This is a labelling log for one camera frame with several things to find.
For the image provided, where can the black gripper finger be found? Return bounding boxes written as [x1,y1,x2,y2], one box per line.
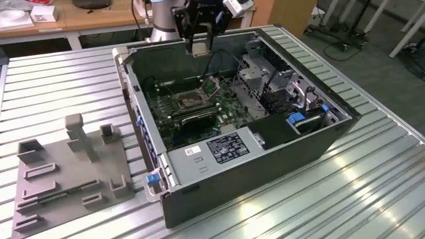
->
[205,22,223,50]
[172,6,201,54]

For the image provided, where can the silver CPU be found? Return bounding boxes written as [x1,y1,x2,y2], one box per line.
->
[192,42,212,58]

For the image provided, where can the wire locking lever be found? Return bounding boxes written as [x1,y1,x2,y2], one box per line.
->
[207,82,220,102]
[161,83,177,98]

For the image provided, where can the RAM slot white latches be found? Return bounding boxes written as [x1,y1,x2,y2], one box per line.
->
[156,77,209,89]
[156,81,211,94]

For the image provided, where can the CPU socket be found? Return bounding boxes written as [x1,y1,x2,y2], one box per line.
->
[177,92,211,112]

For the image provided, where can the silver drive cage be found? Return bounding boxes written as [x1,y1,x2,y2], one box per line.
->
[236,37,301,118]

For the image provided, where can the wooden partition panel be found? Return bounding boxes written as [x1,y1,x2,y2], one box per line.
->
[268,0,317,39]

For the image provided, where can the green motherboard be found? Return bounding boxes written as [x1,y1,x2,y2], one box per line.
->
[143,74,249,148]

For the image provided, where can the dark RAM stick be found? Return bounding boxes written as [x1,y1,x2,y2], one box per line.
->
[171,109,213,120]

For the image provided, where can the wooden desk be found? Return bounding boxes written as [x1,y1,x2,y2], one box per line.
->
[0,0,259,45]

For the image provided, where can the black graphics card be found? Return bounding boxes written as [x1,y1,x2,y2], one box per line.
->
[171,111,219,136]

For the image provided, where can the black round monitor base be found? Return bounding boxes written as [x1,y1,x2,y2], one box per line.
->
[72,0,111,8]

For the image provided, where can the black wheeled stand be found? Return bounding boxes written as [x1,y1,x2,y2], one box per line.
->
[304,0,373,52]

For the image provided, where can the blue disk carrier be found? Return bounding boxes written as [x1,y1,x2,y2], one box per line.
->
[285,111,325,135]

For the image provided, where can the white cardboard box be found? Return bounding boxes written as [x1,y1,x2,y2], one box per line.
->
[30,6,60,23]

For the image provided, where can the grey power supply unit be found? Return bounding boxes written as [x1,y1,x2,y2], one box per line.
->
[159,125,267,187]

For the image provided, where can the white bowl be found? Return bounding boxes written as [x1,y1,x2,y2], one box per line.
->
[0,7,34,28]

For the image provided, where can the black PC case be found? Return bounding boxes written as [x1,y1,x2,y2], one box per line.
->
[112,24,363,229]

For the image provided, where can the grey parts rack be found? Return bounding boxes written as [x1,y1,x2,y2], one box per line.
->
[11,113,136,235]

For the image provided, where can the green RAM stick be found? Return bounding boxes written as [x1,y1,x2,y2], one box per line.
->
[35,182,98,204]

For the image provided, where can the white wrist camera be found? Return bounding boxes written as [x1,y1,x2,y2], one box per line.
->
[223,0,253,18]

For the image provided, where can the black power cable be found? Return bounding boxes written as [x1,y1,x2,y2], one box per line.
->
[201,48,241,78]

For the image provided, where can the white table frame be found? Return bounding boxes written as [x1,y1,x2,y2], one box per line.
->
[324,0,389,33]
[388,0,425,59]

